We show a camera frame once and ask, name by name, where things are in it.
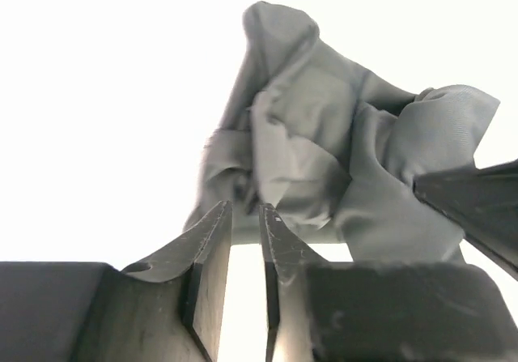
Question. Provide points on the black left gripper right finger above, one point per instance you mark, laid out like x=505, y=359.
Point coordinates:
x=319, y=310

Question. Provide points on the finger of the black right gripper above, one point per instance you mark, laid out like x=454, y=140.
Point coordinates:
x=483, y=202

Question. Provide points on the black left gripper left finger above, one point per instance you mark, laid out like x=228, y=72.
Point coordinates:
x=167, y=306

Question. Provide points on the grey t shirt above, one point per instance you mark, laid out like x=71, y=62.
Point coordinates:
x=334, y=147

